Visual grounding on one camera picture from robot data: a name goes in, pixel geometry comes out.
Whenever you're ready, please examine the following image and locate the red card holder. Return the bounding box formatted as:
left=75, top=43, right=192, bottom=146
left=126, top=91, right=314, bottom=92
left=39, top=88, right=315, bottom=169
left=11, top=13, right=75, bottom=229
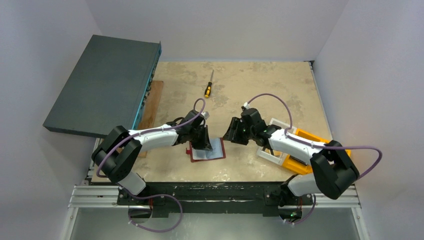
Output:
left=185, top=137, right=226, bottom=163

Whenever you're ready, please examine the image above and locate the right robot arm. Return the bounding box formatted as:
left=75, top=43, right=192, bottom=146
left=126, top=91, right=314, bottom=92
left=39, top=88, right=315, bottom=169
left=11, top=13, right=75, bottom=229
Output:
left=222, top=108, right=360, bottom=204

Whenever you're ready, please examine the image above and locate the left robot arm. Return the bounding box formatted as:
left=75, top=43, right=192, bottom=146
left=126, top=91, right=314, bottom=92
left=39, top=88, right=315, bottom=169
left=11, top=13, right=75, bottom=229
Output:
left=91, top=110, right=212, bottom=205

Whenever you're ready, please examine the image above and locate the wooden board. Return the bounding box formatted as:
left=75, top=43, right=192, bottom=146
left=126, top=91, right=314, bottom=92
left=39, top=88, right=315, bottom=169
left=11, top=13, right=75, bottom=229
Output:
left=136, top=80, right=165, bottom=159

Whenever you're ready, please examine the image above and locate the yellow plastic bin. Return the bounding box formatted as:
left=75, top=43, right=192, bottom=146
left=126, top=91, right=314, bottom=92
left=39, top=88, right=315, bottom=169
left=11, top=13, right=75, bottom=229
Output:
left=278, top=127, right=330, bottom=196

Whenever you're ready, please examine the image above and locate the yellow black screwdriver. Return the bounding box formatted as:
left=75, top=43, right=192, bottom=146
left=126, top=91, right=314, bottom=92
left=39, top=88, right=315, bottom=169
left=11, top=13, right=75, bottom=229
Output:
left=204, top=70, right=215, bottom=98

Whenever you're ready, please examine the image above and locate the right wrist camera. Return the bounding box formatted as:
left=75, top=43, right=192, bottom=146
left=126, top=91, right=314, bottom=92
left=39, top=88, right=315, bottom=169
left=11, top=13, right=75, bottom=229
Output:
left=241, top=102, right=250, bottom=111

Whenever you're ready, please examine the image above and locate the white frame tray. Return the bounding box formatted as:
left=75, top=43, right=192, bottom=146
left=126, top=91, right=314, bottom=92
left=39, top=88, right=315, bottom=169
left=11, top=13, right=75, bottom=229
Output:
left=256, top=118, right=295, bottom=167

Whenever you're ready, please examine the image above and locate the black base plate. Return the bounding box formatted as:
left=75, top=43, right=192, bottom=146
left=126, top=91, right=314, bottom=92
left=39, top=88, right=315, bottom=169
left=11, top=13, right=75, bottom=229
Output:
left=117, top=181, right=313, bottom=218

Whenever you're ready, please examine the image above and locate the dark grey network switch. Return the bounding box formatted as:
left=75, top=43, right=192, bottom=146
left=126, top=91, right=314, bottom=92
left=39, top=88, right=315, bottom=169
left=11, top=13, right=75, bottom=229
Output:
left=43, top=34, right=162, bottom=138

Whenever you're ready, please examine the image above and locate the aluminium rail frame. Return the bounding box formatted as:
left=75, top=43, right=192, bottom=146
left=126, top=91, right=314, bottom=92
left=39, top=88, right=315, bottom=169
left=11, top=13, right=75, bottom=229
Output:
left=67, top=184, right=362, bottom=210

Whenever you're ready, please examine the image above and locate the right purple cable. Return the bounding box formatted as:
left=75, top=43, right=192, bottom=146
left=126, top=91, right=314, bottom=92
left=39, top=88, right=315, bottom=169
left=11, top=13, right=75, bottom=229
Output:
left=243, top=93, right=383, bottom=226

